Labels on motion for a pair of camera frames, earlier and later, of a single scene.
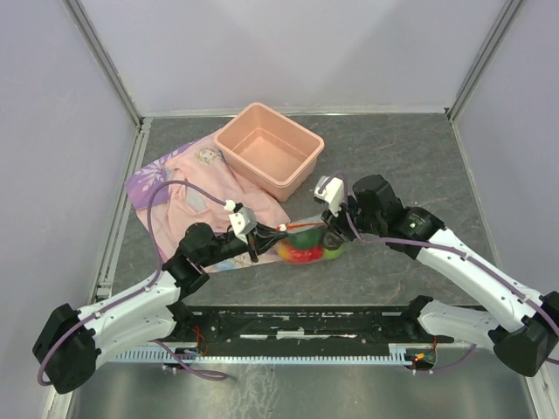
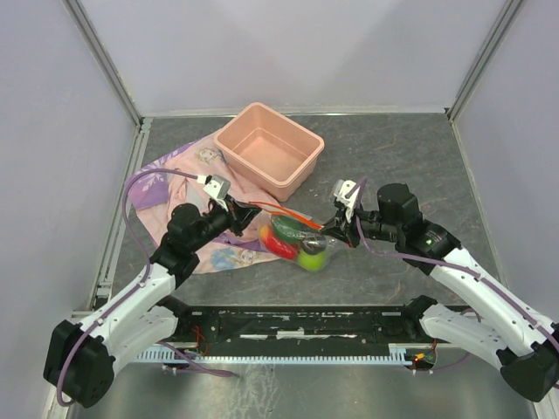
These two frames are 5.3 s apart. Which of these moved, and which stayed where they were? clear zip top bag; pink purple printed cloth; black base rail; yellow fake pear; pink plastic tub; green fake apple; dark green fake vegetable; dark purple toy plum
Moved: clear zip top bag; yellow fake pear; dark green fake vegetable; green fake apple; dark purple toy plum
Stayed: pink plastic tub; pink purple printed cloth; black base rail
